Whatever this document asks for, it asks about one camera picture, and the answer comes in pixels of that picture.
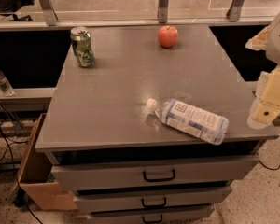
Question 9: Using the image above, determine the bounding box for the metal window rail frame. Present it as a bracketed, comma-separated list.
[0, 0, 280, 33]

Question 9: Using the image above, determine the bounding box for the grey drawer cabinet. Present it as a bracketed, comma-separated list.
[35, 25, 277, 224]

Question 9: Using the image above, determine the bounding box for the bottom grey drawer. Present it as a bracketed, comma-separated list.
[88, 205, 214, 224]

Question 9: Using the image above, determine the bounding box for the black floor cable right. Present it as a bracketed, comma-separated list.
[259, 159, 280, 172]

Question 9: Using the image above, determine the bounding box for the middle grey drawer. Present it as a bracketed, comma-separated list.
[74, 186, 231, 213]

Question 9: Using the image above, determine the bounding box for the black floor cables left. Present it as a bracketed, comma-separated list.
[0, 100, 45, 224]

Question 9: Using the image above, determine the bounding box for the grey drawer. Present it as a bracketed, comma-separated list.
[52, 155, 259, 190]
[74, 186, 231, 213]
[88, 205, 214, 224]

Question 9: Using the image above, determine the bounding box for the blue label plastic bottle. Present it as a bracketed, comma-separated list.
[146, 98, 229, 145]

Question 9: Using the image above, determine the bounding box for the green soda can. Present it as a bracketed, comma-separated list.
[70, 27, 95, 68]

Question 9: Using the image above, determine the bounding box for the red apple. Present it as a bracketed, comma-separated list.
[158, 25, 178, 48]

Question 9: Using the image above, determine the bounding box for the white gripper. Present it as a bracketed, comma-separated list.
[245, 13, 280, 130]

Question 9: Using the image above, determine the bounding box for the brown cardboard box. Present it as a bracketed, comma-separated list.
[12, 114, 77, 211]

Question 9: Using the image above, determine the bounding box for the small clear water bottle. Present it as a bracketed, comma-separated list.
[0, 71, 14, 97]

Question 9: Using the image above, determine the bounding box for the top grey drawer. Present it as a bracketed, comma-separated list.
[52, 155, 259, 190]

